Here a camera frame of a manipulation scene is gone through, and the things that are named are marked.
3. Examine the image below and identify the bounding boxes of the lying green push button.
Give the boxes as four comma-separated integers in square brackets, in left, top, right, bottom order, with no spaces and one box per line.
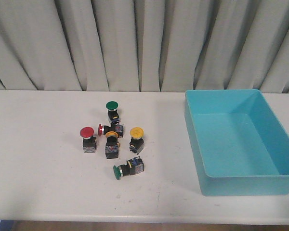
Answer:
[113,156,145,180]

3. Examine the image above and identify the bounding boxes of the teal plastic box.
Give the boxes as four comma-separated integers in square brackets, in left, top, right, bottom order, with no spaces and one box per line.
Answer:
[184,89,289,196]

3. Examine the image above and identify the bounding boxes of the lying yellow push button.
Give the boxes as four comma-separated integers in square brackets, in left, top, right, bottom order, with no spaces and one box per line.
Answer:
[105,131,120,159]

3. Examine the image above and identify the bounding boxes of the upright green push button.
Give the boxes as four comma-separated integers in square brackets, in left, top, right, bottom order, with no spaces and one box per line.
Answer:
[106,101,120,123]

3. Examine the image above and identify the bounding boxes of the lying red push button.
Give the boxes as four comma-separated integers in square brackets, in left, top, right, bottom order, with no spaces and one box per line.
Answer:
[98,123,124,138]

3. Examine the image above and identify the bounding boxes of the yellow push button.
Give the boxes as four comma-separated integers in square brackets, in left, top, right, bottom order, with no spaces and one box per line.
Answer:
[105,131,120,159]
[129,127,144,155]

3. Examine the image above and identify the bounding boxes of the red push button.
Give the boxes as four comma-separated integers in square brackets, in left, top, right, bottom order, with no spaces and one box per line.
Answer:
[80,127,97,153]
[98,123,124,138]

